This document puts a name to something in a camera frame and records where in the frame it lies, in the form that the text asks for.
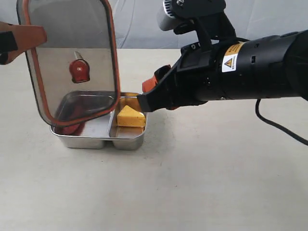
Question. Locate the yellow toy cheese wedge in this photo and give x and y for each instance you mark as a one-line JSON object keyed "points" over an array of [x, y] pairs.
{"points": [[129, 117]]}

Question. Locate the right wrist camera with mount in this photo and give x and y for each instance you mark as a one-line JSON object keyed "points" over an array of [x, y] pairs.
{"points": [[206, 17]]}

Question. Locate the red toy sausage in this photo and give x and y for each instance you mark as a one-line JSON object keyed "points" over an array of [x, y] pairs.
{"points": [[75, 129]]}

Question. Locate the stainless steel lunch box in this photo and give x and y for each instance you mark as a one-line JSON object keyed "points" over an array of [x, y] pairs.
{"points": [[94, 134]]}

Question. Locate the right gripper black orange finger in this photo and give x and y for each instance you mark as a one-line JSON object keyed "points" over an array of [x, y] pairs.
{"points": [[150, 83]]}

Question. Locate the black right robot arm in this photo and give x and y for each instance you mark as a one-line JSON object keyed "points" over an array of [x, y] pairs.
{"points": [[266, 68]]}

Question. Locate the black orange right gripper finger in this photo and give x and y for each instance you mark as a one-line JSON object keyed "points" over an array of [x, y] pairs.
{"points": [[166, 94]]}

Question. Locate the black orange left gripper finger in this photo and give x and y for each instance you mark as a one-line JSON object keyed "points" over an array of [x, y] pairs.
{"points": [[16, 39]]}

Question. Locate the dark transparent lunch box lid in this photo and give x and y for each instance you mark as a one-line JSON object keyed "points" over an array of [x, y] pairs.
{"points": [[74, 73]]}

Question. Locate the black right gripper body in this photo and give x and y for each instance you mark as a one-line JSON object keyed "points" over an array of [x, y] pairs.
{"points": [[196, 76]]}

